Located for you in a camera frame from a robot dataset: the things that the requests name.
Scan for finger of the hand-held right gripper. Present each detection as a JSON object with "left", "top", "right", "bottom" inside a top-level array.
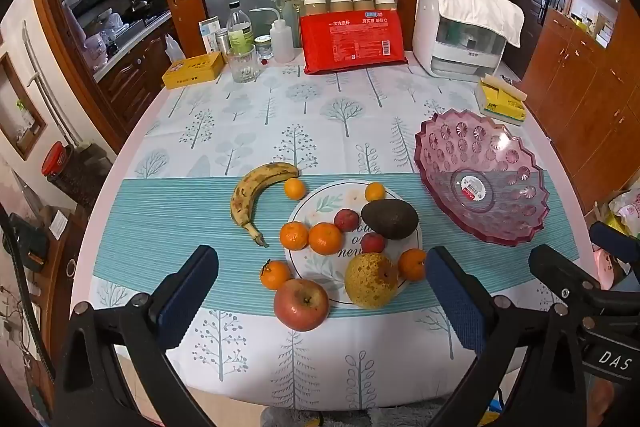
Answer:
[
  {"left": 528, "top": 244, "right": 606, "bottom": 308},
  {"left": 589, "top": 221, "right": 640, "bottom": 260}
]

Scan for wooden floor cabinet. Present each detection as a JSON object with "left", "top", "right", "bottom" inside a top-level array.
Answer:
[{"left": 520, "top": 9, "right": 640, "bottom": 228}]

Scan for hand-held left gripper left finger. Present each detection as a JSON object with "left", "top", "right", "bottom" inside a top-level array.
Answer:
[{"left": 52, "top": 244, "right": 221, "bottom": 427}]

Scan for small glass jar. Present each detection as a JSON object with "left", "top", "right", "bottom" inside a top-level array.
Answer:
[{"left": 254, "top": 35, "right": 273, "bottom": 65}]

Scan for dark avocado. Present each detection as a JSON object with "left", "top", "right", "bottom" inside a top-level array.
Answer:
[{"left": 361, "top": 200, "right": 420, "bottom": 241}]

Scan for red apple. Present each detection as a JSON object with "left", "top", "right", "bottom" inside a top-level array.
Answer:
[{"left": 273, "top": 278, "right": 330, "bottom": 332}]

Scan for glass bottle green label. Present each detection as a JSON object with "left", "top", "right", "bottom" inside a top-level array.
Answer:
[{"left": 226, "top": 1, "right": 255, "bottom": 58}]

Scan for pink plastic fruit bowl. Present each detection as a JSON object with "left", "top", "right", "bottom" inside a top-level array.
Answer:
[{"left": 414, "top": 108, "right": 551, "bottom": 248}]

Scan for dark entrance door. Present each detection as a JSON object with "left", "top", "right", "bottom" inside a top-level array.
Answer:
[{"left": 515, "top": 0, "right": 563, "bottom": 78}]

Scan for mandarin with stem leaf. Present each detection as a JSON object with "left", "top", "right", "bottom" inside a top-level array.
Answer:
[{"left": 259, "top": 259, "right": 292, "bottom": 291}]

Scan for white countertop appliance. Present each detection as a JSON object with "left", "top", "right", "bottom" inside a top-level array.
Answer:
[{"left": 412, "top": 0, "right": 501, "bottom": 80}]

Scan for clear plastic bag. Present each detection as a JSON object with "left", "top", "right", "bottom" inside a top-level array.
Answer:
[{"left": 165, "top": 34, "right": 186, "bottom": 62}]

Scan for red paper cup package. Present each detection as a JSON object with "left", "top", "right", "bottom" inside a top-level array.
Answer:
[{"left": 292, "top": 0, "right": 407, "bottom": 76}]

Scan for yellow tin box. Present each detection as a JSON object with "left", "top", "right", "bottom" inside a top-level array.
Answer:
[{"left": 161, "top": 53, "right": 225, "bottom": 90}]

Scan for yellow pear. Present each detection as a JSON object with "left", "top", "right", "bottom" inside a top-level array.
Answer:
[{"left": 344, "top": 252, "right": 399, "bottom": 310}]

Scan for clear drinking glass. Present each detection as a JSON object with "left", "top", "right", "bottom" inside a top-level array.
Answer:
[{"left": 227, "top": 44, "right": 258, "bottom": 84}]

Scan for small red fruit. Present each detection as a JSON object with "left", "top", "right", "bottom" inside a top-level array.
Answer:
[
  {"left": 333, "top": 208, "right": 360, "bottom": 233},
  {"left": 360, "top": 232, "right": 386, "bottom": 255}
]

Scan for red lid jar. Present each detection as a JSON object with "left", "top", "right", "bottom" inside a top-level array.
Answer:
[{"left": 41, "top": 141, "right": 68, "bottom": 180}]

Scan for pink plastic stool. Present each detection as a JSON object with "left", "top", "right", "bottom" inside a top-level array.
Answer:
[{"left": 595, "top": 249, "right": 628, "bottom": 290}]

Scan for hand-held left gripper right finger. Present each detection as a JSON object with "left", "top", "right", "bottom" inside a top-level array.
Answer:
[{"left": 425, "top": 246, "right": 591, "bottom": 427}]

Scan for white cloth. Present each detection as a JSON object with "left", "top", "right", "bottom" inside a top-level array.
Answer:
[{"left": 430, "top": 0, "right": 525, "bottom": 48}]

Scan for spotted yellow banana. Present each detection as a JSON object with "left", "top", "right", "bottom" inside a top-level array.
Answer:
[{"left": 230, "top": 162, "right": 302, "bottom": 249}]

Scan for white carton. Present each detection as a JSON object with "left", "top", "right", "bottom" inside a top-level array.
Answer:
[{"left": 198, "top": 16, "right": 221, "bottom": 55}]

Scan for cardboard box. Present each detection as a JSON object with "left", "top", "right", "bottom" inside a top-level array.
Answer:
[{"left": 592, "top": 189, "right": 640, "bottom": 238}]

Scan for yellow tissue pack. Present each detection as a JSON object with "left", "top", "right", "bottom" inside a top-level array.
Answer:
[{"left": 474, "top": 76, "right": 529, "bottom": 124}]

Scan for wooden kitchen cabinet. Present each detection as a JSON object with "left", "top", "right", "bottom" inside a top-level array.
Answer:
[{"left": 95, "top": 22, "right": 173, "bottom": 122}]

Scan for wooden framed wall niche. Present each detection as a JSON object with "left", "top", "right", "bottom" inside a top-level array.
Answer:
[{"left": 0, "top": 53, "right": 47, "bottom": 158}]

